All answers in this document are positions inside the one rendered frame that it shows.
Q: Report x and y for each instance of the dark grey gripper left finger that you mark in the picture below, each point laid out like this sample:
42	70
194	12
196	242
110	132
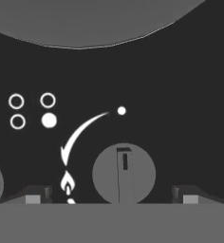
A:
38	193

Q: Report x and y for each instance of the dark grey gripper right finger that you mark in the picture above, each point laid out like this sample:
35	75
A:
187	193

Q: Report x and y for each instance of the black hob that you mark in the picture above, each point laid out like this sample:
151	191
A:
167	95

